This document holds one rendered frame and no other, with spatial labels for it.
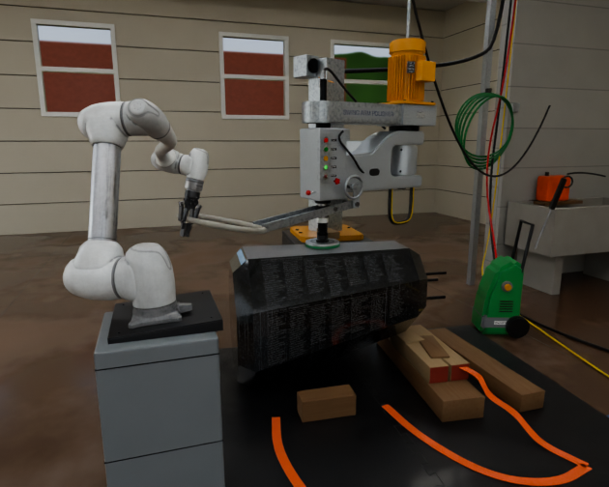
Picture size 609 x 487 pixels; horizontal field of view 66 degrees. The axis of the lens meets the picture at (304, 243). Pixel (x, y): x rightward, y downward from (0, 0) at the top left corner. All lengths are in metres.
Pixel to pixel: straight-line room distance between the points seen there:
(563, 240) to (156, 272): 4.04
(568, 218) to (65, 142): 7.29
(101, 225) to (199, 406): 0.74
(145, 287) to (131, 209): 7.01
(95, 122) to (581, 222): 4.32
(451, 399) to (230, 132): 6.91
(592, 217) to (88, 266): 4.49
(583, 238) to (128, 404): 4.40
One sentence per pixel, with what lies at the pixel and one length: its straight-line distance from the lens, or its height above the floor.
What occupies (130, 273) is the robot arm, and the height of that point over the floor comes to 1.01.
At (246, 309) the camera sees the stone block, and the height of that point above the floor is 0.59.
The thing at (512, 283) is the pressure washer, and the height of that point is 0.42.
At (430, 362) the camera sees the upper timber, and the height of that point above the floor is 0.24.
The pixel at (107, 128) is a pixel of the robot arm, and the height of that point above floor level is 1.51.
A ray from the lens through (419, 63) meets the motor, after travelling 3.22.
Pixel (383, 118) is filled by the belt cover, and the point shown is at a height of 1.60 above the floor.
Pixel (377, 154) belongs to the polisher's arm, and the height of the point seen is 1.39.
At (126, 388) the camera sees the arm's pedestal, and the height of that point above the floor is 0.66.
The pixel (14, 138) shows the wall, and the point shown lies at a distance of 8.86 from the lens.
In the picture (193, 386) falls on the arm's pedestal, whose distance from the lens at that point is 1.74.
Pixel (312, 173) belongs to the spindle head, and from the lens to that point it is 2.80.
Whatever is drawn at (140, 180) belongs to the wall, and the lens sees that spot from 8.66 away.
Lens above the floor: 1.46
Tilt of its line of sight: 12 degrees down
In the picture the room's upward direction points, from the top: straight up
